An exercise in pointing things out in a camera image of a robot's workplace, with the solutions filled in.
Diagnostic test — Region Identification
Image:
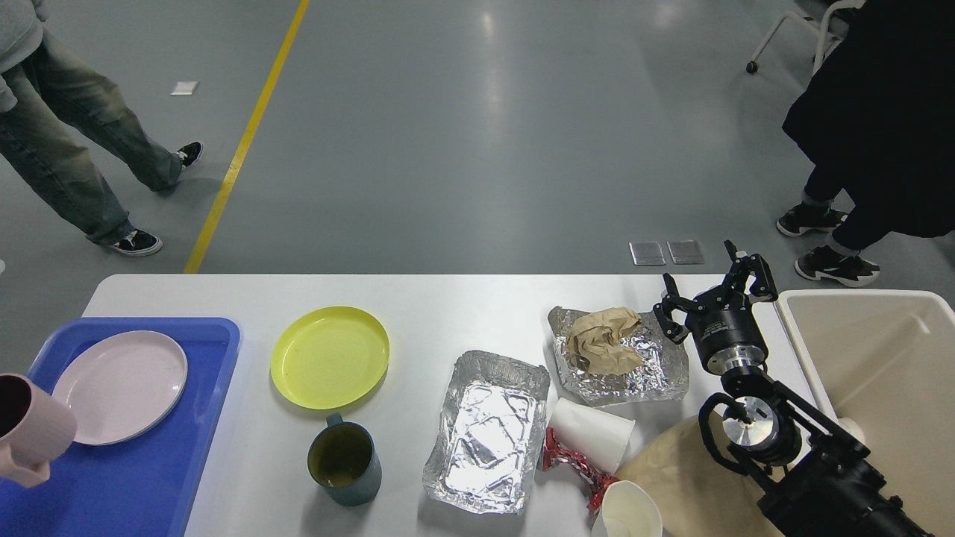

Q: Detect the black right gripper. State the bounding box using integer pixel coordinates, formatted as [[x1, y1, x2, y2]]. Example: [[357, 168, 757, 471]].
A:
[[654, 240, 779, 375]]

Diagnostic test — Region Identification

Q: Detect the yellow plastic plate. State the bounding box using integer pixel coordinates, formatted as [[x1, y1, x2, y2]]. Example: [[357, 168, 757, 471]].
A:
[[270, 306, 391, 410]]

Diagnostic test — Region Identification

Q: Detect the teal mug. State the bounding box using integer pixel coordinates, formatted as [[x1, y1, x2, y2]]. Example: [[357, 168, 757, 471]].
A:
[[307, 412, 383, 506]]

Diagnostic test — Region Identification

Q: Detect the pink mug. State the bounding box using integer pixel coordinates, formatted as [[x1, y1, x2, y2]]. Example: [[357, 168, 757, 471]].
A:
[[1, 374, 78, 487]]

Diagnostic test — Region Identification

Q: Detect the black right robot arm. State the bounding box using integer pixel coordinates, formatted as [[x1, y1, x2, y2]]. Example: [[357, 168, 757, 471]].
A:
[[654, 240, 927, 536]]

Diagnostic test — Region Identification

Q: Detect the right floor metal plate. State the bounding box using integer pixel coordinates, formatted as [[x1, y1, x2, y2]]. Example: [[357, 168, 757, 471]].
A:
[[666, 240, 705, 265]]

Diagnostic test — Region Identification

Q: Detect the floor metal plate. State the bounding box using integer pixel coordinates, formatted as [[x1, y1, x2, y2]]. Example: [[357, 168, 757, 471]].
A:
[[628, 241, 668, 266], [666, 240, 705, 265]]

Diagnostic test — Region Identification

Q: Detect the left floor metal plate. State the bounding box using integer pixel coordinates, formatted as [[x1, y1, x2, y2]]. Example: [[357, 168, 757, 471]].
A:
[[628, 241, 668, 266]]

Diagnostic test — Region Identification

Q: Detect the crumpled foil sheet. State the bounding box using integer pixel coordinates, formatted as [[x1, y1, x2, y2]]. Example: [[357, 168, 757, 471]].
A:
[[547, 307, 689, 407]]

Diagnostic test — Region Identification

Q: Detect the crumpled brown paper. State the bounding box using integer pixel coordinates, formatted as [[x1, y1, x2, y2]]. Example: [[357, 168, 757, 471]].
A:
[[566, 307, 642, 375]]

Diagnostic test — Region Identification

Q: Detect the beige plastic bin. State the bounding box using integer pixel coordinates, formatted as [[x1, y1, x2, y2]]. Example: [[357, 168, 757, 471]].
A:
[[775, 289, 954, 536]]

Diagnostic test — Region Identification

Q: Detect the lying white paper cup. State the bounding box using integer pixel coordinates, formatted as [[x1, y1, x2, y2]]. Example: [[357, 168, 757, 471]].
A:
[[548, 398, 636, 474]]

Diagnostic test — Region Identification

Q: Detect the brown paper bag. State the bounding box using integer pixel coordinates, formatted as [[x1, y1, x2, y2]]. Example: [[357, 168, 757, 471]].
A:
[[616, 417, 782, 536]]

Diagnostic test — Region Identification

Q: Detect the red snack wrapper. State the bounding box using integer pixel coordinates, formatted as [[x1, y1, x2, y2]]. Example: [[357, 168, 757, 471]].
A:
[[539, 426, 619, 515]]

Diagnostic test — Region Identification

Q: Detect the person in black coat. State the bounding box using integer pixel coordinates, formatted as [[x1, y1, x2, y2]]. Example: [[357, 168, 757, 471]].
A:
[[777, 1, 953, 288]]

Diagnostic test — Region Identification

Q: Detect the upright white paper cup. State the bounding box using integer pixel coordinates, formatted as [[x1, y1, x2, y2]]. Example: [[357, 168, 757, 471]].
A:
[[590, 480, 664, 536]]

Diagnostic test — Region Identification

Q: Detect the aluminium foil tray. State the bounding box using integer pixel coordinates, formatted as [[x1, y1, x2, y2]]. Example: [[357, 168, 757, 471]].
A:
[[422, 350, 551, 515]]

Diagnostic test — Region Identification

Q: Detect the white rolling chair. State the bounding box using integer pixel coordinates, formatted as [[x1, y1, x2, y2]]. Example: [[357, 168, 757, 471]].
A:
[[745, 1, 865, 75]]

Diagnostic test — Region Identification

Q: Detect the white floor label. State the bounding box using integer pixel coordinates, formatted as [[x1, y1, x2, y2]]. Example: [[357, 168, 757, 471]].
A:
[[170, 81, 200, 96]]

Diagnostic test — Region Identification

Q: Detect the pink plate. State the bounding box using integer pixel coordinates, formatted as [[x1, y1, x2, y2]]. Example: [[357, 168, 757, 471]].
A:
[[52, 330, 189, 446]]

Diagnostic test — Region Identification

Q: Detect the blue plastic tray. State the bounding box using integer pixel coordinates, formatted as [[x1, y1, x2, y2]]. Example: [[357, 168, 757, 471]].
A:
[[1, 317, 241, 536]]

